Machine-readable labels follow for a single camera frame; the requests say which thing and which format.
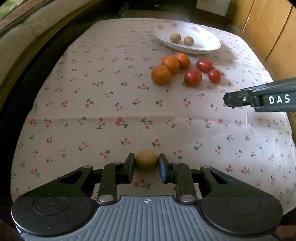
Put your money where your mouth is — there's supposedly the small red tomato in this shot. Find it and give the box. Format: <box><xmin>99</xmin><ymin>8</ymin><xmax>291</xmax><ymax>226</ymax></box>
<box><xmin>208</xmin><ymin>69</ymin><xmax>222</xmax><ymax>84</ymax></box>

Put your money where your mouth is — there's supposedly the brown round fruit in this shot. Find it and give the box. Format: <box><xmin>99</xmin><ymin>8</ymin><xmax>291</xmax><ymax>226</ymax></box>
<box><xmin>170</xmin><ymin>33</ymin><xmax>182</xmax><ymax>44</ymax></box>
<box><xmin>136</xmin><ymin>150</ymin><xmax>158</xmax><ymax>169</ymax></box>

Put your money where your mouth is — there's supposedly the orange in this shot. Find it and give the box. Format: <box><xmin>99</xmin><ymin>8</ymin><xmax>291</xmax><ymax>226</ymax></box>
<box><xmin>162</xmin><ymin>55</ymin><xmax>180</xmax><ymax>75</ymax></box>
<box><xmin>175</xmin><ymin>53</ymin><xmax>191</xmax><ymax>70</ymax></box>
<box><xmin>151</xmin><ymin>65</ymin><xmax>172</xmax><ymax>85</ymax></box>

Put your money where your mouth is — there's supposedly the pale round fruit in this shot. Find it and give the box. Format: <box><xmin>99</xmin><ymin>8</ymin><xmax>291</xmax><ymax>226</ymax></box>
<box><xmin>184</xmin><ymin>36</ymin><xmax>194</xmax><ymax>46</ymax></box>

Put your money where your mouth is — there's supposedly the white floral plate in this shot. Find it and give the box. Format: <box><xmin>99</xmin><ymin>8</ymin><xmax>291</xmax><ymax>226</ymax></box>
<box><xmin>152</xmin><ymin>21</ymin><xmax>221</xmax><ymax>54</ymax></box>

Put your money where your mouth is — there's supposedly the wooden wardrobe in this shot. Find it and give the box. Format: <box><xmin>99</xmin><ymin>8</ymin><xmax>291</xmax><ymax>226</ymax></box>
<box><xmin>226</xmin><ymin>0</ymin><xmax>295</xmax><ymax>80</ymax></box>

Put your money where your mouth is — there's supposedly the cherry print tablecloth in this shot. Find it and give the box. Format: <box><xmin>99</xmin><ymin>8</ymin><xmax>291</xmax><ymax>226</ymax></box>
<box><xmin>11</xmin><ymin>19</ymin><xmax>295</xmax><ymax>212</ymax></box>

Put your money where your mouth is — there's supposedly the brown stool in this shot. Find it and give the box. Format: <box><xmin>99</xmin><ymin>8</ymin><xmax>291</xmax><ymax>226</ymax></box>
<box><xmin>121</xmin><ymin>10</ymin><xmax>190</xmax><ymax>22</ymax></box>

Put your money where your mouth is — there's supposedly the bed with beige mattress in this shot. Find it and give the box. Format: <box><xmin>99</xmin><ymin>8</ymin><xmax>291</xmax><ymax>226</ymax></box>
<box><xmin>1</xmin><ymin>1</ymin><xmax>99</xmax><ymax>99</ymax></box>

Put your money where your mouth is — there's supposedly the floral blanket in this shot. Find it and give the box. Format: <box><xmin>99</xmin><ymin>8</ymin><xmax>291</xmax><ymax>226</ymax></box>
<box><xmin>1</xmin><ymin>1</ymin><xmax>52</xmax><ymax>30</ymax></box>

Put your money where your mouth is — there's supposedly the wall power socket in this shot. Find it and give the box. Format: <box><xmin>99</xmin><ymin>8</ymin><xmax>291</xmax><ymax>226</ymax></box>
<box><xmin>204</xmin><ymin>0</ymin><xmax>221</xmax><ymax>6</ymax></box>

